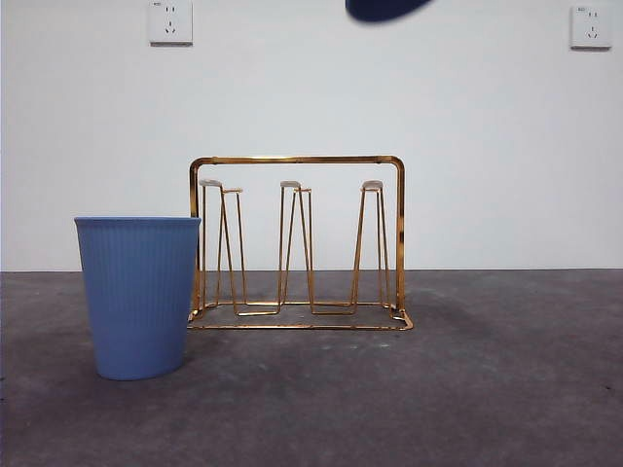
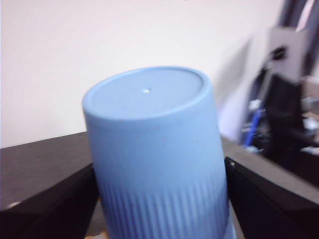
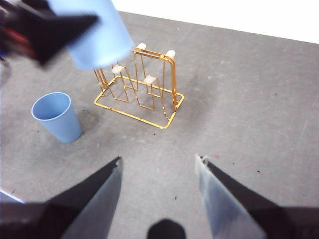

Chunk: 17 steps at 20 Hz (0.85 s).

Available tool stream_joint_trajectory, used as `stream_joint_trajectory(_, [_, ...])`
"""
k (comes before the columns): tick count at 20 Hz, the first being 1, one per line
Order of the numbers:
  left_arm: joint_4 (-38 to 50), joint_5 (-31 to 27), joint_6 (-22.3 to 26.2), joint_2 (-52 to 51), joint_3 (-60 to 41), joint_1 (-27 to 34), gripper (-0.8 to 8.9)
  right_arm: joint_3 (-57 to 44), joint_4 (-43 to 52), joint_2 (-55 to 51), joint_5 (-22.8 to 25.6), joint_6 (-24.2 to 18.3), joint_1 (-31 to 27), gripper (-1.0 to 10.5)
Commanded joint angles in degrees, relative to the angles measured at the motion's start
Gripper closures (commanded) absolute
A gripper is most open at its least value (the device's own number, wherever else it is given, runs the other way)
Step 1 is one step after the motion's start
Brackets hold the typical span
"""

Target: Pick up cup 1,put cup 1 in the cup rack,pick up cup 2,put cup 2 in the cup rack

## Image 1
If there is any gold wire cup rack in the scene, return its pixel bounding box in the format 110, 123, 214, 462
187, 155, 415, 333

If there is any plain blue ribbed cup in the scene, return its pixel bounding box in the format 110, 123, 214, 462
73, 216, 202, 381

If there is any white wall socket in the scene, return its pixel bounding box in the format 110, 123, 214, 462
569, 5, 613, 52
148, 0, 195, 48

